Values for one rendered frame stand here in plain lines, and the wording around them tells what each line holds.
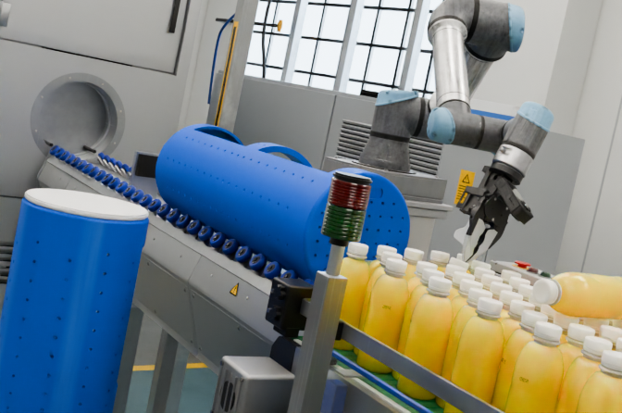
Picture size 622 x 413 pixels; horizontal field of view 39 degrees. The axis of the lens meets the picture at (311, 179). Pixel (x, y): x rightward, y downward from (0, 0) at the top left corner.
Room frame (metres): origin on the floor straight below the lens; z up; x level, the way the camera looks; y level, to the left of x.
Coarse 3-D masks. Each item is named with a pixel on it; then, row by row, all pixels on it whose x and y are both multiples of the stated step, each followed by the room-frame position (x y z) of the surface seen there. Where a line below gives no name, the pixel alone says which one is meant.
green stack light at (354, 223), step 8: (328, 208) 1.36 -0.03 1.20; (336, 208) 1.35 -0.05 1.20; (344, 208) 1.34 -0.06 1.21; (328, 216) 1.36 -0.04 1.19; (336, 216) 1.35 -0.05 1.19; (344, 216) 1.34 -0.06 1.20; (352, 216) 1.34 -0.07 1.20; (360, 216) 1.35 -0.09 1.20; (328, 224) 1.35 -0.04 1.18; (336, 224) 1.34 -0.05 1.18; (344, 224) 1.34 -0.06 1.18; (352, 224) 1.35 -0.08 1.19; (360, 224) 1.36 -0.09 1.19; (328, 232) 1.35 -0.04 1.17; (336, 232) 1.34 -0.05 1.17; (344, 232) 1.34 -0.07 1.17; (352, 232) 1.35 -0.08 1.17; (360, 232) 1.36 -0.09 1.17; (344, 240) 1.34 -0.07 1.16; (352, 240) 1.35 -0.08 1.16
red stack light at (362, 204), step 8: (336, 184) 1.35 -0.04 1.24; (344, 184) 1.34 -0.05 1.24; (352, 184) 1.34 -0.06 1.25; (360, 184) 1.35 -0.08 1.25; (336, 192) 1.35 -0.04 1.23; (344, 192) 1.34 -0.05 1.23; (352, 192) 1.34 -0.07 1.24; (360, 192) 1.35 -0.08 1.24; (368, 192) 1.36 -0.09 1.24; (328, 200) 1.36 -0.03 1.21; (336, 200) 1.35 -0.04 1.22; (344, 200) 1.34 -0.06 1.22; (352, 200) 1.34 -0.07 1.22; (360, 200) 1.35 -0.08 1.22; (352, 208) 1.34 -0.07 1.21; (360, 208) 1.35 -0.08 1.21
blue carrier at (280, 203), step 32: (192, 128) 2.60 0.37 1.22; (160, 160) 2.57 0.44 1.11; (192, 160) 2.41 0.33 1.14; (224, 160) 2.28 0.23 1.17; (256, 160) 2.18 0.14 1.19; (288, 160) 2.10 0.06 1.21; (160, 192) 2.59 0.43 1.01; (192, 192) 2.37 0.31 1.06; (224, 192) 2.20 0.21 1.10; (256, 192) 2.07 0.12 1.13; (288, 192) 1.97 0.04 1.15; (320, 192) 1.89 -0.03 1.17; (384, 192) 1.96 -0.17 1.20; (224, 224) 2.22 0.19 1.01; (256, 224) 2.05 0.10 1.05; (288, 224) 1.92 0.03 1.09; (320, 224) 1.88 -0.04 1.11; (384, 224) 1.97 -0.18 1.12; (288, 256) 1.94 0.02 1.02; (320, 256) 1.89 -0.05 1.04
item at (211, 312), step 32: (96, 160) 3.73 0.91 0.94; (96, 192) 3.06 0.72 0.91; (160, 256) 2.47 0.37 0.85; (192, 256) 2.34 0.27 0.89; (160, 288) 2.50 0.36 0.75; (192, 288) 2.28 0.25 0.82; (224, 288) 2.14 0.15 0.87; (160, 320) 2.56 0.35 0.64; (192, 320) 2.32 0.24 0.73; (224, 320) 2.12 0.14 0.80; (256, 320) 1.98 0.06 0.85; (192, 352) 2.36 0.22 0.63; (224, 352) 2.16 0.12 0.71; (256, 352) 1.98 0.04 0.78
